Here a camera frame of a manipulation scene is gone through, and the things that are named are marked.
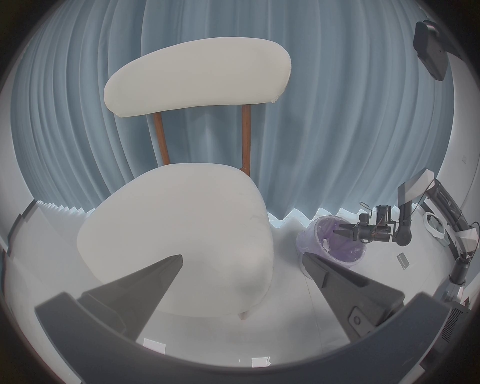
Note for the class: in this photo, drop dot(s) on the white plastic tray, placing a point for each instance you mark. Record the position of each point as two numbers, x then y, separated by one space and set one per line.
427 225

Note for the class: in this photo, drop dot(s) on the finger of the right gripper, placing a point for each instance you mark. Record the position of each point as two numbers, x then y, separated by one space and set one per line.
347 234
349 227

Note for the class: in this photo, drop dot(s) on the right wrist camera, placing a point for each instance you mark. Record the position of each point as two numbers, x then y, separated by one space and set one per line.
383 214

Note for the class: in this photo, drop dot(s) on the clear wrapper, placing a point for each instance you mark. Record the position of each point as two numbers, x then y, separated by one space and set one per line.
325 246

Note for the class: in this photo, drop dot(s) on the purple plastic bag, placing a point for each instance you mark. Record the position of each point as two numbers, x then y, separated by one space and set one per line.
347 253

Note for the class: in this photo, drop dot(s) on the white cushioned wooden chair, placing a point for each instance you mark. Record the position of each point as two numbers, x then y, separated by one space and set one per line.
180 225

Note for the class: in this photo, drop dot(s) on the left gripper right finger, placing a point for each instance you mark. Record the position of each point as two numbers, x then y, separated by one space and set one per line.
352 300

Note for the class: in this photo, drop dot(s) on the pale blue curtain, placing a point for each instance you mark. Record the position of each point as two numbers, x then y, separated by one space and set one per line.
337 112

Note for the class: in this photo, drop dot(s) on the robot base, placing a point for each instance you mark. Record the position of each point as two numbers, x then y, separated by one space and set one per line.
453 322

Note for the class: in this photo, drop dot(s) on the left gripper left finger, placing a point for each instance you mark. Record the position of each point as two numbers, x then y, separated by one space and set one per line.
142 292

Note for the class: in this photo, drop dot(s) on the white trash bin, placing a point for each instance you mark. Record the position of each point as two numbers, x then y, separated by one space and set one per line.
305 247

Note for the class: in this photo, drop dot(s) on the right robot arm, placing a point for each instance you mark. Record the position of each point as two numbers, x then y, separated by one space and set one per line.
403 232

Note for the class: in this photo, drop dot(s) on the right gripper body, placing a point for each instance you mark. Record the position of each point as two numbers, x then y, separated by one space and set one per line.
365 231

